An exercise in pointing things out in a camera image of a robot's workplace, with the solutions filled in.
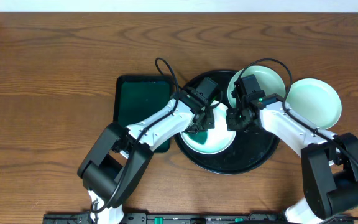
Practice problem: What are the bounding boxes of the black rectangular tray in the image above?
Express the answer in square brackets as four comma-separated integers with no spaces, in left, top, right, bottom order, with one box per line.
[112,74,173,154]

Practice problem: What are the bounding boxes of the white plate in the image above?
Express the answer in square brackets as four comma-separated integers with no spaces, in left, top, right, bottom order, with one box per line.
[227,65,285,108]
[287,78,342,129]
[180,103,236,154]

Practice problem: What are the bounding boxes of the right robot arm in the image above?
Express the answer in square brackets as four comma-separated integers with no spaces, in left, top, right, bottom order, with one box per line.
[227,94,358,223]

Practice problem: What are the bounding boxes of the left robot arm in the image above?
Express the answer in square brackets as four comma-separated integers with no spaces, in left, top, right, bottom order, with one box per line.
[77,88,218,223]

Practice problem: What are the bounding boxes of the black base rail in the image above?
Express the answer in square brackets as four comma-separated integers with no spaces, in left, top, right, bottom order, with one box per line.
[42,212,356,224]

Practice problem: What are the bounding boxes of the black round tray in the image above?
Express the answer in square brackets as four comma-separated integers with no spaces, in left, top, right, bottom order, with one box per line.
[172,69,281,175]

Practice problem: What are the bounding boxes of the green scrubbing sponge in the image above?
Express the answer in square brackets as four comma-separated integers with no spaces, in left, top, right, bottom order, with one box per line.
[188,131,208,144]

